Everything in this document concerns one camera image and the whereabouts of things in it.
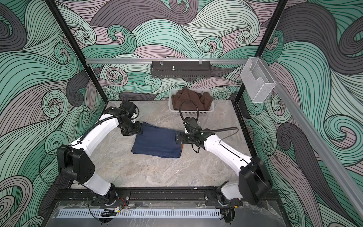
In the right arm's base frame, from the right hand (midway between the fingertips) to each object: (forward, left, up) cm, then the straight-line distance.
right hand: (180, 138), depth 83 cm
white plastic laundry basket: (+45, +5, -3) cm, 46 cm away
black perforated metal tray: (+44, -1, +20) cm, 48 cm away
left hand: (+3, +25, +3) cm, 26 cm away
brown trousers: (+34, -18, -2) cm, 38 cm away
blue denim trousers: (+6, +16, -14) cm, 22 cm away
